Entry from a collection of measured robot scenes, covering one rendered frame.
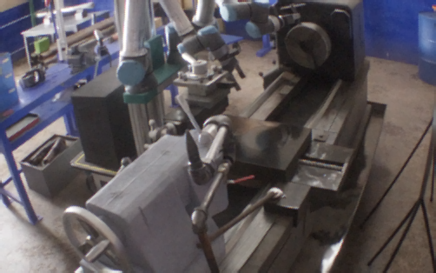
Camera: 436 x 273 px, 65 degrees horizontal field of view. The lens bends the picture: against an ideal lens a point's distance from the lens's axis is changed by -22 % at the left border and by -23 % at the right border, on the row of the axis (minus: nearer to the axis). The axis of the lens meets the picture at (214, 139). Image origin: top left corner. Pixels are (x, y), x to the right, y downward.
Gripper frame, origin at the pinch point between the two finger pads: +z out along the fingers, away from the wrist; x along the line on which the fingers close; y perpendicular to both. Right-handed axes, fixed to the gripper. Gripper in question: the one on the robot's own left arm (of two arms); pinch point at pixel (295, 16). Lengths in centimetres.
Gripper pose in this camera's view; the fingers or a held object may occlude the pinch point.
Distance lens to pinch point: 225.7
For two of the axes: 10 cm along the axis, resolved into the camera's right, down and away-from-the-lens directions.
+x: 5.3, 0.7, -8.4
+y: 3.3, 9.0, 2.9
